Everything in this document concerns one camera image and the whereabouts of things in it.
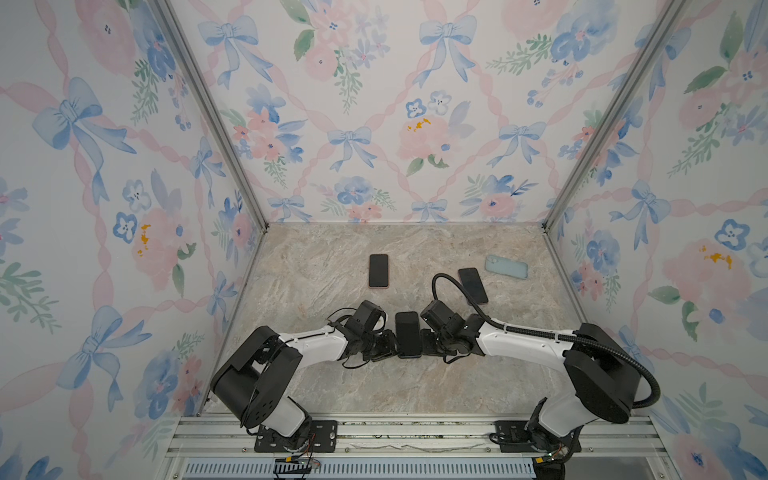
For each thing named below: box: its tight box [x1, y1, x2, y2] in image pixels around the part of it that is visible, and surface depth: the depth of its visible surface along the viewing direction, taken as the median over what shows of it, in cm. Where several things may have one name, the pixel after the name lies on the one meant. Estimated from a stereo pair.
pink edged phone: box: [458, 267, 489, 305], surface depth 105 cm
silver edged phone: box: [368, 254, 389, 289], surface depth 106 cm
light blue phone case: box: [485, 255, 528, 279], surface depth 110 cm
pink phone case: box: [368, 254, 389, 289], surface depth 106 cm
